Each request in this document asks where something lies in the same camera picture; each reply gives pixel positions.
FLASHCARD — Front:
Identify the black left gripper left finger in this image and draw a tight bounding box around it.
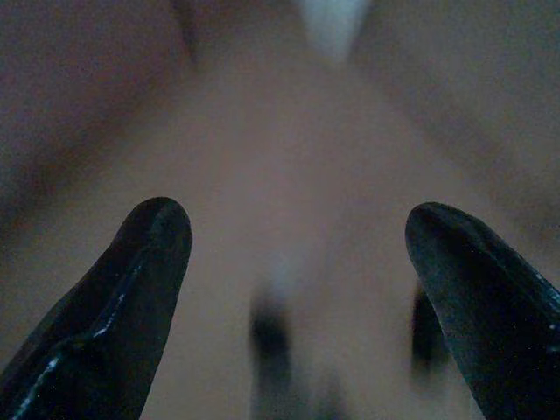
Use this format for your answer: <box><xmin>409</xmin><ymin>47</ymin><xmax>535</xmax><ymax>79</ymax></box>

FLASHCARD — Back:
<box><xmin>0</xmin><ymin>196</ymin><xmax>193</xmax><ymax>420</ymax></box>

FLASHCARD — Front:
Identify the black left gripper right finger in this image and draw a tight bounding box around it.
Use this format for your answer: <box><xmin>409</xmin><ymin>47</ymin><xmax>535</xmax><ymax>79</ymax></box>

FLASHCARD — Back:
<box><xmin>404</xmin><ymin>201</ymin><xmax>560</xmax><ymax>420</ymax></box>

